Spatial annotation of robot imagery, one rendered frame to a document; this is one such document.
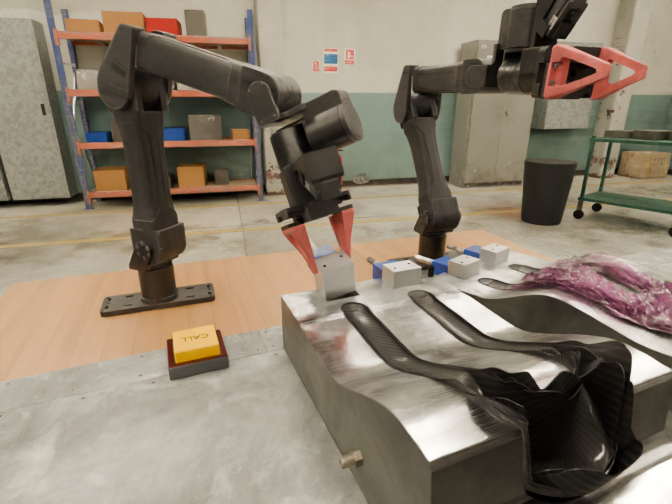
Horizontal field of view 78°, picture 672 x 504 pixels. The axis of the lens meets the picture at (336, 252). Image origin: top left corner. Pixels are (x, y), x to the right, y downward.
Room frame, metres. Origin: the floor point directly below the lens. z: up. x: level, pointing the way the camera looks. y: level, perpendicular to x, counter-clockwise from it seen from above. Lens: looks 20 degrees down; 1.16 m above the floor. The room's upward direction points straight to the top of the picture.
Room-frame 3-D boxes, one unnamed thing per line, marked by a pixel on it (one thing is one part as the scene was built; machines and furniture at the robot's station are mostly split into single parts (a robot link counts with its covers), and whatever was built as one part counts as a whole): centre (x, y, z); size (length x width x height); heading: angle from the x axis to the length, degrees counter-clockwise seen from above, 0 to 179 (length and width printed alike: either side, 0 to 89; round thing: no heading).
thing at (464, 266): (0.76, -0.21, 0.86); 0.13 x 0.05 x 0.05; 40
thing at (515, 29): (0.76, -0.29, 1.24); 0.12 x 0.09 x 0.12; 20
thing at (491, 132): (6.28, -2.29, 0.98); 1.00 x 0.47 x 1.95; 104
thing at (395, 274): (0.65, -0.08, 0.89); 0.13 x 0.05 x 0.05; 23
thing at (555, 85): (0.59, -0.33, 1.20); 0.09 x 0.07 x 0.07; 20
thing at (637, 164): (7.09, -5.21, 0.20); 0.63 x 0.44 x 0.40; 104
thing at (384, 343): (0.39, -0.14, 0.92); 0.35 x 0.16 x 0.09; 23
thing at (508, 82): (0.72, -0.30, 1.21); 0.07 x 0.06 x 0.07; 20
